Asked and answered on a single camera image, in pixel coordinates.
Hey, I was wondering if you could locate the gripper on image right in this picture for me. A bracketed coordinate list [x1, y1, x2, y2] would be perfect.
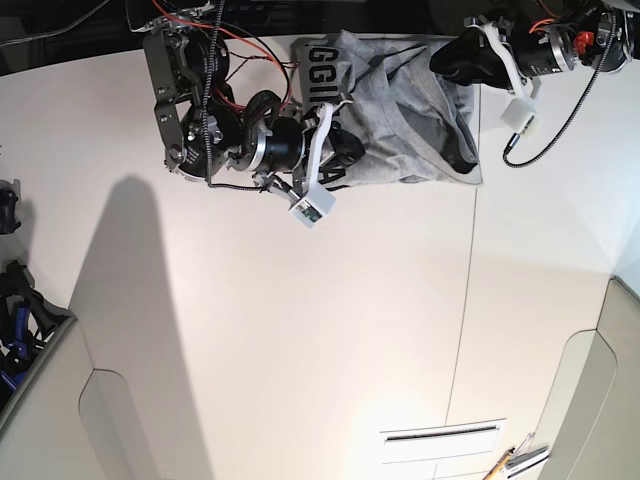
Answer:
[429, 16, 578, 98]

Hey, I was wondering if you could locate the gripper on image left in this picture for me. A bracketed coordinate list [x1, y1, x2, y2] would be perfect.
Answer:
[241, 92, 365, 200]

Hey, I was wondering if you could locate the grey T-shirt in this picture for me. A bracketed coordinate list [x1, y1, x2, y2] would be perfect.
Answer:
[292, 31, 483, 190]

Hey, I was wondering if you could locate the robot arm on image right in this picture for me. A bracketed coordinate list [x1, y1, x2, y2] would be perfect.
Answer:
[430, 1, 639, 97]

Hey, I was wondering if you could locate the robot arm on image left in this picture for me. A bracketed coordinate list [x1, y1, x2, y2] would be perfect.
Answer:
[125, 1, 365, 202]

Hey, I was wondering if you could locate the white slotted grommet plate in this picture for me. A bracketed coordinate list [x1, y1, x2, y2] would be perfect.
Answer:
[379, 419, 507, 464]

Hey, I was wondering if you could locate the black device at left edge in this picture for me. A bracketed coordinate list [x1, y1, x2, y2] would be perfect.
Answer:
[0, 180, 21, 236]

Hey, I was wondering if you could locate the black and blue clamp pile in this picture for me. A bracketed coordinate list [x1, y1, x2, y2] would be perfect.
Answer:
[1, 260, 72, 408]

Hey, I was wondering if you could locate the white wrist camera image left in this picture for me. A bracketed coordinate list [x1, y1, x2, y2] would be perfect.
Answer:
[289, 184, 336, 228]

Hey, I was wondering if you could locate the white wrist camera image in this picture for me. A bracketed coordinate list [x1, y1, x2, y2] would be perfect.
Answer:
[289, 184, 336, 228]
[500, 98, 540, 137]

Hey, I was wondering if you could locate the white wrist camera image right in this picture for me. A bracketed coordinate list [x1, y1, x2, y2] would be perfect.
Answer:
[500, 98, 540, 137]

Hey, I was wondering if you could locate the black braided cable image right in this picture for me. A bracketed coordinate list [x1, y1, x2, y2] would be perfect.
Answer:
[502, 14, 617, 170]

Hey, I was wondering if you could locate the wooden handled tool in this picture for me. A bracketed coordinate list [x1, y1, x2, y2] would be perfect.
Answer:
[483, 447, 515, 480]

